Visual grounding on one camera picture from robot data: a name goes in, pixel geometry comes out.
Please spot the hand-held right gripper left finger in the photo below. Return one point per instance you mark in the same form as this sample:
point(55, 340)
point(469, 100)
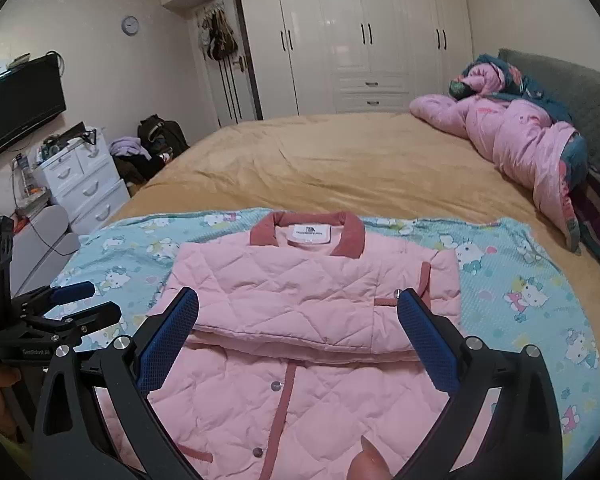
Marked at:
point(172, 330)

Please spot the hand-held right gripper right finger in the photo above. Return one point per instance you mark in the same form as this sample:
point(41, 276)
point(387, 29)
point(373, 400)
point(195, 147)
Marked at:
point(430, 340)

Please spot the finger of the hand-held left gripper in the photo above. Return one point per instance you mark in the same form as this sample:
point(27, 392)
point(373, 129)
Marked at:
point(100, 313)
point(72, 291)

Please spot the pink quilted jacket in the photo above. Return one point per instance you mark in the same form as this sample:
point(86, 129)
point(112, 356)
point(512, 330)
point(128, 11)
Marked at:
point(305, 285)

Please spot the dark clothes pile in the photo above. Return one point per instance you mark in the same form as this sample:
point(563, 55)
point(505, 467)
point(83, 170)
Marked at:
point(135, 167)

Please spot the purple clothes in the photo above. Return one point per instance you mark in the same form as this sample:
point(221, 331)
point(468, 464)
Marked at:
point(127, 147)

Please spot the person's right hand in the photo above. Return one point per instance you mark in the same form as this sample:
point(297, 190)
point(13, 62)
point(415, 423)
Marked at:
point(370, 465)

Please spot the grey padded bench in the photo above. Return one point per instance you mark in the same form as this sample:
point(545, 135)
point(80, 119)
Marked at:
point(50, 245)

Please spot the white drawer cabinet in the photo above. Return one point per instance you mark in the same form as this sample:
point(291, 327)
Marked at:
point(90, 185)

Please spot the cartoon cat printed sheet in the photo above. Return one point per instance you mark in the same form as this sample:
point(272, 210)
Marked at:
point(530, 285)

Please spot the black triangular stand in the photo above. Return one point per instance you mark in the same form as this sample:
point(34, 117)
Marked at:
point(87, 135)

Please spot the black television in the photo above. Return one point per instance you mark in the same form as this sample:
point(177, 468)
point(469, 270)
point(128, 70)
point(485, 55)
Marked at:
point(20, 110)

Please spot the black bag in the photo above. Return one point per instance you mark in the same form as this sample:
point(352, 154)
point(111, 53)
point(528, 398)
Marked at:
point(162, 135)

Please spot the bed with tan cover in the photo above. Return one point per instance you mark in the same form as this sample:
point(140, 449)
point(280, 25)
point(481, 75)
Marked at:
point(355, 160)

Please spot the pink floral quilt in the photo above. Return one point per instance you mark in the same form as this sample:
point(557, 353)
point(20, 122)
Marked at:
point(520, 135)

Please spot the white door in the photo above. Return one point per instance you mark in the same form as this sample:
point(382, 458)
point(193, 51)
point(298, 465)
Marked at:
point(245, 90)

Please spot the grey padded headboard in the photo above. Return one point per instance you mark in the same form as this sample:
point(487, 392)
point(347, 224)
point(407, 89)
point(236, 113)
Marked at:
point(580, 90)

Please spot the hanging bags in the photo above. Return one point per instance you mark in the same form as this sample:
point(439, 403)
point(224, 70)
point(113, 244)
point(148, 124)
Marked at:
point(220, 35)

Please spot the white wardrobe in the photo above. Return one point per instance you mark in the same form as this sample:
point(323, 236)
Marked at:
point(370, 35)

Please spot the round purple wall clock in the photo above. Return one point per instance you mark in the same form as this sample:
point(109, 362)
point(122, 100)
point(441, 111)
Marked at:
point(130, 25)

